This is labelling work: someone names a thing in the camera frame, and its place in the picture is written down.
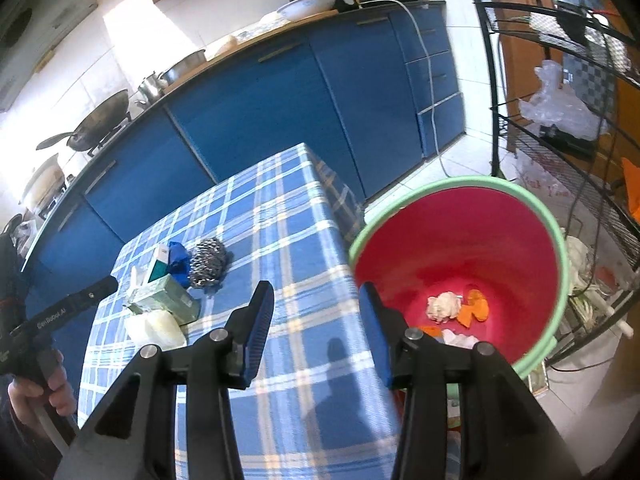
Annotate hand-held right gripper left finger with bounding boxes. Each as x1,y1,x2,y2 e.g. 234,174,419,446
52,280,276,480

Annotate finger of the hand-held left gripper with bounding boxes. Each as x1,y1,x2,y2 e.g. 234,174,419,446
70,275,120,306

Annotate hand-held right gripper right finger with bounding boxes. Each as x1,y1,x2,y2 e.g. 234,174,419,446
359,281,583,480

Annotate pale yellow sponge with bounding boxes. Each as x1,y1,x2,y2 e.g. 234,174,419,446
124,309,188,351

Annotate small green white box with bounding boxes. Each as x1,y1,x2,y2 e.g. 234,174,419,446
148,244,173,283

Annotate green tissue box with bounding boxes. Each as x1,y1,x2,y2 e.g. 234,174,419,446
127,274,202,325

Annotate cream tissue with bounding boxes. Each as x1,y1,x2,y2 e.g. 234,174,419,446
426,291,463,323

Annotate blue plastic wrapper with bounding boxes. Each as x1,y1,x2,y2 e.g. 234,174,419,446
167,241,193,288

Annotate steel wool scourer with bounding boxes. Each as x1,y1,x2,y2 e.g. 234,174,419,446
187,237,233,290

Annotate red bucket with green rim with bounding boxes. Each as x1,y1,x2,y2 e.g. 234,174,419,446
348,176,571,431

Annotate person's left hand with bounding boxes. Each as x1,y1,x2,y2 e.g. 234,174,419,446
7,350,81,428

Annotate blue plaid tablecloth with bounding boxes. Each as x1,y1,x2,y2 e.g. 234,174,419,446
77,142,461,480

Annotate pile of dishes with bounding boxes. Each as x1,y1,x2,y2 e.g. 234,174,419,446
0,212,38,261

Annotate white clay pot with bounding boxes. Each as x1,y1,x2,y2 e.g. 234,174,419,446
19,154,66,213

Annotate black gas stove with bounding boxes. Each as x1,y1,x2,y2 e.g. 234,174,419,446
87,115,136,158

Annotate black wok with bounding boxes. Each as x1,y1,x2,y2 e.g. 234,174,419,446
35,89,132,152

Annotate small steel kettle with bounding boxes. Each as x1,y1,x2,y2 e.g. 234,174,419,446
137,72,168,103

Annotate white crumpled wrapper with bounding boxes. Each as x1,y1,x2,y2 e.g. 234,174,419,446
565,235,596,291

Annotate green scallions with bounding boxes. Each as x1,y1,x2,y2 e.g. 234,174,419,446
570,280,621,321

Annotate white printed plastic bag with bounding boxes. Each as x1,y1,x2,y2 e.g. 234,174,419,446
512,152,601,201

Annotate glass jar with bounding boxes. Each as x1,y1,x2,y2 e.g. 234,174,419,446
597,267,623,296

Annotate steel basin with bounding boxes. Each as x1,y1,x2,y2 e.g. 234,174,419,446
162,49,207,86

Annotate white tube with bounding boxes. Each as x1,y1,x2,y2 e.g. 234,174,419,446
587,295,636,338

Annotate blue kitchen base cabinets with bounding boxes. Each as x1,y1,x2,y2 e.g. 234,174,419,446
20,0,468,321

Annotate grey range hood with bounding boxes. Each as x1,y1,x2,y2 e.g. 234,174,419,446
0,0,98,113

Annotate black power adapter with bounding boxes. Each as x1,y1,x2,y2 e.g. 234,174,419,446
540,125,608,161

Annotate beige food piece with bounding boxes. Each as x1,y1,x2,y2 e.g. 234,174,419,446
205,35,241,58

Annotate wooden door with glass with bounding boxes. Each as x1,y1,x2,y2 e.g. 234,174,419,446
487,0,640,241

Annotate clear plastic bag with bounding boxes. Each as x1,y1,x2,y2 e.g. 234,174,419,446
517,59,608,141

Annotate orange paper in rack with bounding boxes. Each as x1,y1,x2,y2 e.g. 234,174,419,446
620,157,640,223

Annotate white bowl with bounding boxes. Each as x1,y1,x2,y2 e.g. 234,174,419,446
276,0,337,22

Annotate black charger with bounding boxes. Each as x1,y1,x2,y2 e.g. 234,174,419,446
555,2,588,43

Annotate white device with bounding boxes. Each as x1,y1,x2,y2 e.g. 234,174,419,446
585,12,613,41

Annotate grey cable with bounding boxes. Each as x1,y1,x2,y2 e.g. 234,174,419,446
30,405,76,456

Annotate white power cable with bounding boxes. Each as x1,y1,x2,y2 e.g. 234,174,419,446
395,0,506,178

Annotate black metal wire rack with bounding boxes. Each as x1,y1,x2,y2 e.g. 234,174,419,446
470,0,640,376

